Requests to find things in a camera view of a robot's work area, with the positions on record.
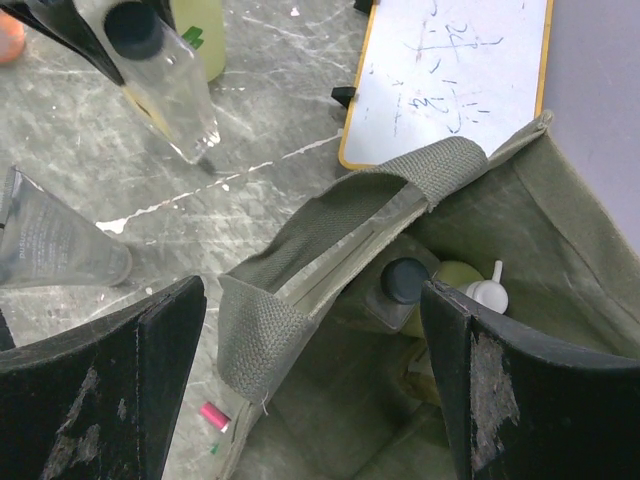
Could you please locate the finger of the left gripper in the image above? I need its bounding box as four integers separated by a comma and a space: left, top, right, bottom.
1, 0, 125, 85
145, 0, 175, 29

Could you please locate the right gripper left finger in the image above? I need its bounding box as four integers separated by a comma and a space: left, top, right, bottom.
1, 276, 206, 479

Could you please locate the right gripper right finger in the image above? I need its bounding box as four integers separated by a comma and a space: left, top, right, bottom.
420, 281, 639, 479

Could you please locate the clear square bottle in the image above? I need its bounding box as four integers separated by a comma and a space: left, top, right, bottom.
364, 257, 430, 332
103, 1, 220, 164

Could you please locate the yellow-green pump bottle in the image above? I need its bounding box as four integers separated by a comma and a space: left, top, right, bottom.
389, 258, 509, 338

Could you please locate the olive canvas bag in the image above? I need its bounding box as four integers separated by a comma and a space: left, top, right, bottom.
214, 112, 639, 479

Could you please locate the green bottle beige cap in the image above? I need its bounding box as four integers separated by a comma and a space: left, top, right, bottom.
170, 0, 226, 82

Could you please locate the orange bottle pink cap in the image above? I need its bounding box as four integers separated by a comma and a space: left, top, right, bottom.
0, 12, 26, 65

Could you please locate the red marker pen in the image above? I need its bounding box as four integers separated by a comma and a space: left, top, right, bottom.
200, 402, 231, 433

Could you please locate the small whiteboard on stand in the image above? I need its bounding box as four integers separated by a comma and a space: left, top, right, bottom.
332, 1, 554, 170

